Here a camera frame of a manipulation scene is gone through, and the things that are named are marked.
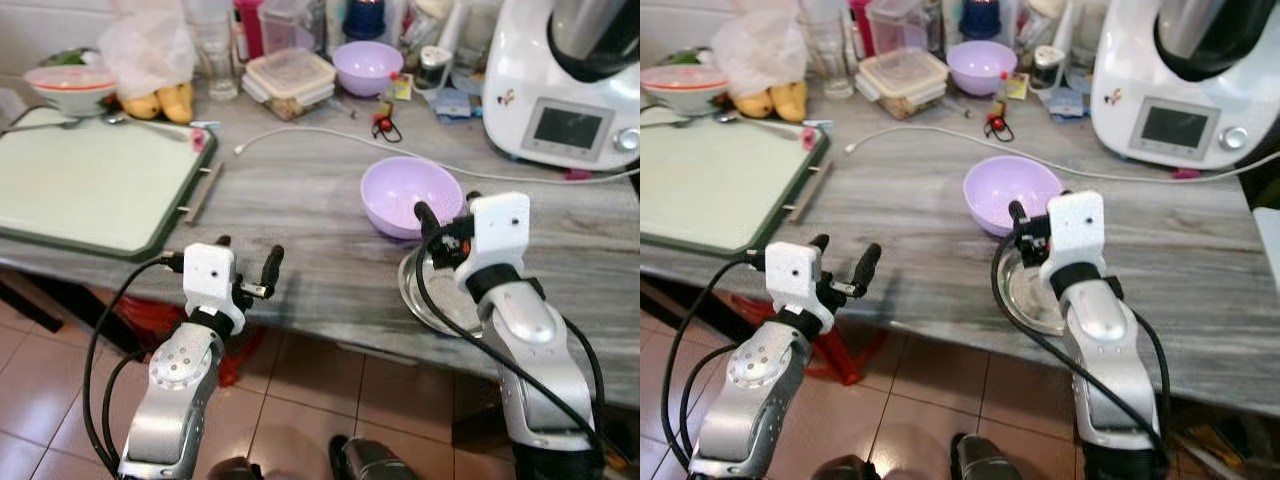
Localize large purple plastic bowl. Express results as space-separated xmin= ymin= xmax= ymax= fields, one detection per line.
xmin=360 ymin=156 xmax=465 ymax=242
xmin=963 ymin=155 xmax=1065 ymax=239

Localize red plastic stool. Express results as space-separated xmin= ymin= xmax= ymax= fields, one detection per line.
xmin=728 ymin=292 xmax=881 ymax=387
xmin=108 ymin=294 xmax=243 ymax=389

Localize blue packet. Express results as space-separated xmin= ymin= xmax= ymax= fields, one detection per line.
xmin=433 ymin=88 xmax=487 ymax=124
xmin=1046 ymin=86 xmax=1093 ymax=122

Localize red and black keyring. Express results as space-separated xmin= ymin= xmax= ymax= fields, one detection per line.
xmin=982 ymin=103 xmax=1014 ymax=143
xmin=371 ymin=104 xmax=403 ymax=144

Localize small yellow labelled bottle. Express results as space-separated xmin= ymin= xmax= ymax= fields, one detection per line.
xmin=380 ymin=72 xmax=416 ymax=113
xmin=994 ymin=71 xmax=1029 ymax=111

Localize green rimmed white tray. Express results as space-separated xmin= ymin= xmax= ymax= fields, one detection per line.
xmin=0 ymin=106 xmax=220 ymax=263
xmin=640 ymin=104 xmax=832 ymax=260

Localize white kitchen food processor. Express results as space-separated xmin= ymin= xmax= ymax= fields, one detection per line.
xmin=481 ymin=0 xmax=641 ymax=172
xmin=1089 ymin=0 xmax=1280 ymax=172

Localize yellow mangoes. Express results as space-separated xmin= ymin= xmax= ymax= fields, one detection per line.
xmin=119 ymin=83 xmax=197 ymax=125
xmin=733 ymin=81 xmax=809 ymax=124

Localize small purple plastic bowl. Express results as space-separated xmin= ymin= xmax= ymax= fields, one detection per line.
xmin=332 ymin=41 xmax=406 ymax=99
xmin=946 ymin=40 xmax=1019 ymax=97

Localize metal spoon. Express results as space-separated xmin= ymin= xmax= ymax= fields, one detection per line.
xmin=0 ymin=113 xmax=131 ymax=138
xmin=640 ymin=111 xmax=743 ymax=129

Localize clear lidded food container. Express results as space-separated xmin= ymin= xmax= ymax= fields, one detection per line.
xmin=856 ymin=46 xmax=950 ymax=121
xmin=242 ymin=47 xmax=338 ymax=122

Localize left robot leg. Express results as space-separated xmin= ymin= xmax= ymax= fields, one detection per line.
xmin=813 ymin=454 xmax=883 ymax=480
xmin=204 ymin=456 xmax=265 ymax=480

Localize robot leg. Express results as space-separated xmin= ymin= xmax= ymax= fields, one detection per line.
xmin=204 ymin=456 xmax=265 ymax=480
xmin=948 ymin=431 xmax=1029 ymax=480
xmin=328 ymin=434 xmax=423 ymax=480
xmin=813 ymin=454 xmax=883 ymax=480

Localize clear drinking glass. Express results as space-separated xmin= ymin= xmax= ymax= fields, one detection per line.
xmin=800 ymin=6 xmax=857 ymax=100
xmin=184 ymin=8 xmax=242 ymax=102

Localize dark blue jar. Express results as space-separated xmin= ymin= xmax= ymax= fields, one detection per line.
xmin=342 ymin=0 xmax=390 ymax=43
xmin=958 ymin=0 xmax=1004 ymax=42

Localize translucent plastic bag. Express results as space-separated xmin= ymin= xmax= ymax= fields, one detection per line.
xmin=712 ymin=0 xmax=809 ymax=97
xmin=98 ymin=0 xmax=198 ymax=99

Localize covered red rimmed bowl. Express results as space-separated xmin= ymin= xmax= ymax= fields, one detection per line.
xmin=24 ymin=65 xmax=120 ymax=119
xmin=641 ymin=63 xmax=730 ymax=118

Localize right robot leg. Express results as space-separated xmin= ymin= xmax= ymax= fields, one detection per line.
xmin=328 ymin=434 xmax=423 ymax=480
xmin=948 ymin=431 xmax=1029 ymax=480

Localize pink plastic canister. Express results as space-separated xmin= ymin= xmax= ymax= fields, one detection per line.
xmin=233 ymin=0 xmax=267 ymax=60
xmin=848 ymin=0 xmax=877 ymax=58

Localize tall clear storage container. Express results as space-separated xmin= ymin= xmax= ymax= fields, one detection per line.
xmin=258 ymin=0 xmax=327 ymax=57
xmin=866 ymin=0 xmax=937 ymax=55

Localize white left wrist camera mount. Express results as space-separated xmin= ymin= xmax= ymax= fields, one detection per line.
xmin=764 ymin=240 xmax=837 ymax=335
xmin=183 ymin=243 xmax=247 ymax=336

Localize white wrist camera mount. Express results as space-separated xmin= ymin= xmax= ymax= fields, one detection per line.
xmin=454 ymin=192 xmax=532 ymax=293
xmin=183 ymin=243 xmax=247 ymax=336
xmin=1038 ymin=190 xmax=1107 ymax=293
xmin=764 ymin=240 xmax=837 ymax=335

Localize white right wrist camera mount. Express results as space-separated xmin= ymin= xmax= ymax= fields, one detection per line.
xmin=1038 ymin=190 xmax=1107 ymax=293
xmin=454 ymin=192 xmax=532 ymax=293

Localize white charging cable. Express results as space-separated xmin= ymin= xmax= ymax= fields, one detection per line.
xmin=234 ymin=125 xmax=641 ymax=187
xmin=844 ymin=124 xmax=1280 ymax=184

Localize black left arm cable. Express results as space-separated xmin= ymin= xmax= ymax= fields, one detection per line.
xmin=660 ymin=250 xmax=771 ymax=473
xmin=81 ymin=253 xmax=193 ymax=477

